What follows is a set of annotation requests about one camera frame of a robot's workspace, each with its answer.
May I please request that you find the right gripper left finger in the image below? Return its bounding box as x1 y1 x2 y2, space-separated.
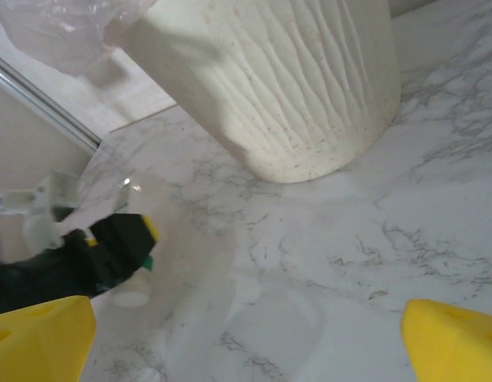
0 294 96 382

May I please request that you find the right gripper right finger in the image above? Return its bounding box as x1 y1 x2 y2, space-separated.
400 298 492 382

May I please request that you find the clear bottle green label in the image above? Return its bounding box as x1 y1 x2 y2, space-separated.
58 174 159 310

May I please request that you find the translucent plastic bin liner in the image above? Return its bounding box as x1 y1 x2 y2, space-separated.
0 0 155 79

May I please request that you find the white ribbed plastic bin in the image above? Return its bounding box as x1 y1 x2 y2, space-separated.
126 0 402 184

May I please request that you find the aluminium frame post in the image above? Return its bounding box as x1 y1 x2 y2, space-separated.
0 51 103 154

